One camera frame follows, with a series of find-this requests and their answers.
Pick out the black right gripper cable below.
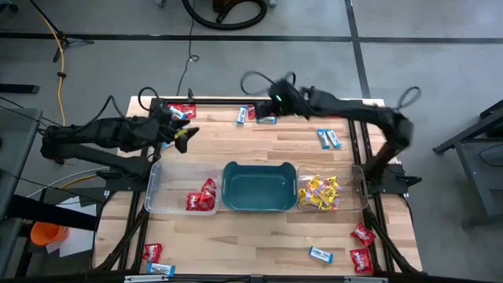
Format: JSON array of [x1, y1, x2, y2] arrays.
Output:
[[240, 70, 296, 96]]

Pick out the black flat bar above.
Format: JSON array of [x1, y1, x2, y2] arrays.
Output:
[[0, 83, 41, 95]]

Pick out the yellow extension cable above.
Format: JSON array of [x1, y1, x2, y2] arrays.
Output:
[[39, 11, 68, 127]]

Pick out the clear plastic bin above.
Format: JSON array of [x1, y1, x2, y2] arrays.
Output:
[[296, 164, 369, 213], [144, 160, 222, 216]]

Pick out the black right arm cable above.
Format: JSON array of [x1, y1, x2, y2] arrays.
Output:
[[396, 86, 422, 113]]

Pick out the black metal beam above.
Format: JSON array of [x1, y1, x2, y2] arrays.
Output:
[[0, 194, 99, 233]]

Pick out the orange bucket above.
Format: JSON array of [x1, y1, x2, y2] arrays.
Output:
[[30, 221, 70, 248]]

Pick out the black tripod stand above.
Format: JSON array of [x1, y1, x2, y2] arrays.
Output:
[[29, 0, 95, 64]]

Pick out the thick black hose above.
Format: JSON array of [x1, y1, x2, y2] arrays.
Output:
[[181, 0, 269, 31]]

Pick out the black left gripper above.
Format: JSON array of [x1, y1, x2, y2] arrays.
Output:
[[151, 106, 200, 155]]

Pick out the silver mount bracket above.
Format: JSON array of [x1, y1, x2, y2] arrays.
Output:
[[123, 274, 171, 283], [343, 276, 389, 283]]

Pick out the grey desk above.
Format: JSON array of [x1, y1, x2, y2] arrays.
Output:
[[0, 106, 43, 276]]

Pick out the white paper sheet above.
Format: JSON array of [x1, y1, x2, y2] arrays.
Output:
[[45, 226, 96, 259], [54, 195, 98, 218]]

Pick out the thin black floor cable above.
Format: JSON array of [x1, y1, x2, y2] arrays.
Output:
[[175, 0, 200, 97]]

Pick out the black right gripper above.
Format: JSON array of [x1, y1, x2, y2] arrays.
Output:
[[254, 79, 307, 119]]

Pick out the teal plastic bin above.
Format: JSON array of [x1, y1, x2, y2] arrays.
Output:
[[221, 160, 299, 213]]

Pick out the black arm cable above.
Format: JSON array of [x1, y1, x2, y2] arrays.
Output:
[[396, 86, 422, 113], [78, 86, 160, 127]]

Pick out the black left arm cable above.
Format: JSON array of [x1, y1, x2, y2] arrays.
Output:
[[78, 86, 160, 127]]

